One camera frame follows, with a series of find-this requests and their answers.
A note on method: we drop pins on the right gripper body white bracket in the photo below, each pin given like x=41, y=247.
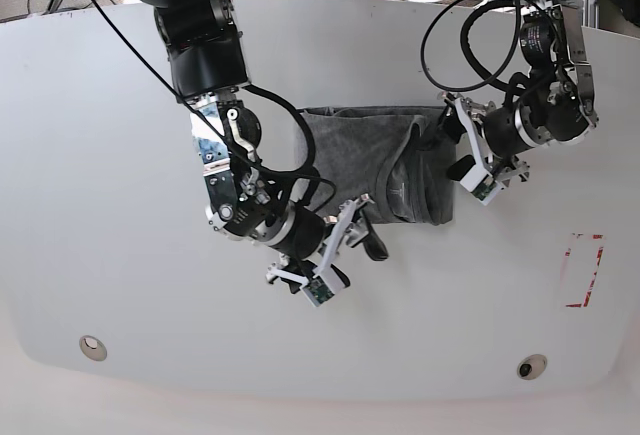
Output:
x=308, y=245

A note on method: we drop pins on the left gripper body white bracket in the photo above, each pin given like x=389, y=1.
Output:
x=496, y=137

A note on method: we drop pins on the grey T-shirt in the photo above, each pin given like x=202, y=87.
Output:
x=398, y=155

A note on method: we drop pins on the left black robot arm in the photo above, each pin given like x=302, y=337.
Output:
x=552, y=103

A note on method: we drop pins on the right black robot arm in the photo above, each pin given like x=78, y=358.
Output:
x=247, y=200

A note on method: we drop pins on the red tape rectangle marking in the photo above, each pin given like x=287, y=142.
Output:
x=579, y=269

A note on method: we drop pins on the right round table grommet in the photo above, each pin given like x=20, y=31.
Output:
x=532, y=367

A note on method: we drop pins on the round table grommet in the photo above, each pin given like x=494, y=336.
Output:
x=93, y=348
x=532, y=367

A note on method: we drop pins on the left round table grommet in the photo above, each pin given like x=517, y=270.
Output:
x=93, y=348

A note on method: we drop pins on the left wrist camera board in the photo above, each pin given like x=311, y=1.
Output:
x=487, y=190

